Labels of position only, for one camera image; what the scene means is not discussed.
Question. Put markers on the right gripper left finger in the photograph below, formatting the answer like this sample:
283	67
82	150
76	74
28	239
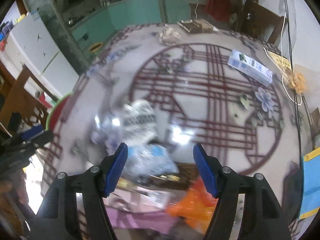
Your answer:
57	217

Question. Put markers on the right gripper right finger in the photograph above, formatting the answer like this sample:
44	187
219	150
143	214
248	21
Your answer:
262	216

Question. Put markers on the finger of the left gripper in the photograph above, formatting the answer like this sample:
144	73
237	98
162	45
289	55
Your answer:
26	135

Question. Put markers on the orange plastic snack bag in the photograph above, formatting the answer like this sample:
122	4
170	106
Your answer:
196	207

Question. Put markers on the dark gold cigarette box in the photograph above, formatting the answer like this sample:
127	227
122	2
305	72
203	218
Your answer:
186	175

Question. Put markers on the pink plastic bag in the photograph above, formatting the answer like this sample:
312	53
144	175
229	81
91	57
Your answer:
158	221

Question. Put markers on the floral paper cup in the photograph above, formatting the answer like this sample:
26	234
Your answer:
138	123

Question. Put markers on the white barcode wrapper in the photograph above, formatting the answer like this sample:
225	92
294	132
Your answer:
148	160

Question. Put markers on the blue white milk carton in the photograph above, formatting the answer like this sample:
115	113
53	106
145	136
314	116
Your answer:
250	67

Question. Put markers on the newspaper ball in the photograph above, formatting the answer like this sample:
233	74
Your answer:
168	36

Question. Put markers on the green yellow trash bin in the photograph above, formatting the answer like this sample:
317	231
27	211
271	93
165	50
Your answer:
95	47

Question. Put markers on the teal kitchen cabinets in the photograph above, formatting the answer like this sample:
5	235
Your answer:
103	23

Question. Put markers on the red green plastic basin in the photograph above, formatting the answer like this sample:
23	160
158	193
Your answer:
56	111

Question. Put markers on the wooden chair left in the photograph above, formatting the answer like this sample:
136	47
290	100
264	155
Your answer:
18	100

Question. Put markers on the wooden chair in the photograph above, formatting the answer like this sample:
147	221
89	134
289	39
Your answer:
18	100
258	22

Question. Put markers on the blue yellow toy board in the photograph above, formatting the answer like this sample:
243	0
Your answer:
311	183

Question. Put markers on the white refrigerator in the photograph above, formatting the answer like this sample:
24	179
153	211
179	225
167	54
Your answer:
30	43

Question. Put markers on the floral tablecloth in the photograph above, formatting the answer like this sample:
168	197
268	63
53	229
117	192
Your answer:
197	98

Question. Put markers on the orange mesh plastic bag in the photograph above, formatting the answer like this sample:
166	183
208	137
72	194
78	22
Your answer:
296	82

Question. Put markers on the dark snack packet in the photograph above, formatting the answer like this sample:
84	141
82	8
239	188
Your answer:
197	26

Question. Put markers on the wooden chair far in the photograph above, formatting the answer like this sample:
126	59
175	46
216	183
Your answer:
258	22

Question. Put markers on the red hanging garment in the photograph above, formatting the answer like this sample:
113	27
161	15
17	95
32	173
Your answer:
220	10

